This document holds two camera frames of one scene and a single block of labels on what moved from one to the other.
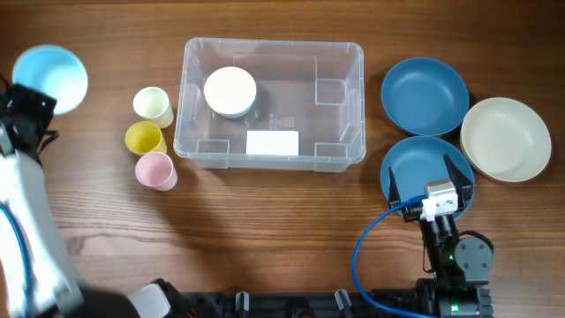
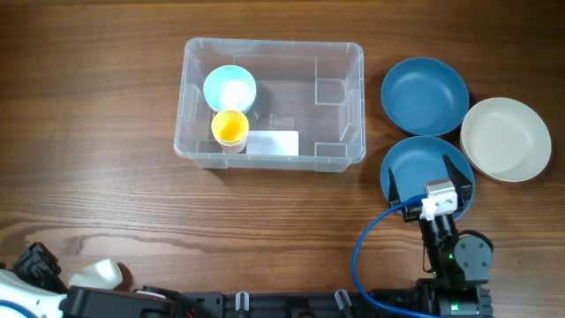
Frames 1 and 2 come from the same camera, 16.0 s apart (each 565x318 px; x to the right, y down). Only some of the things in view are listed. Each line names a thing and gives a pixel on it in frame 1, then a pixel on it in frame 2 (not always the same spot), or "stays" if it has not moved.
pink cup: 155,170 -> 233,148
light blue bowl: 54,71 -> 229,87
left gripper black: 46,103 -> 35,257
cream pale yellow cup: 153,102 -> 105,274
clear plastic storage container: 271,104 stays
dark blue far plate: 425,96 stays
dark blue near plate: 418,160 stays
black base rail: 309,304 stays
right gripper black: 463,185 stays
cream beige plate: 506,140 stays
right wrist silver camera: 441,199 stays
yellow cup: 145,137 -> 229,126
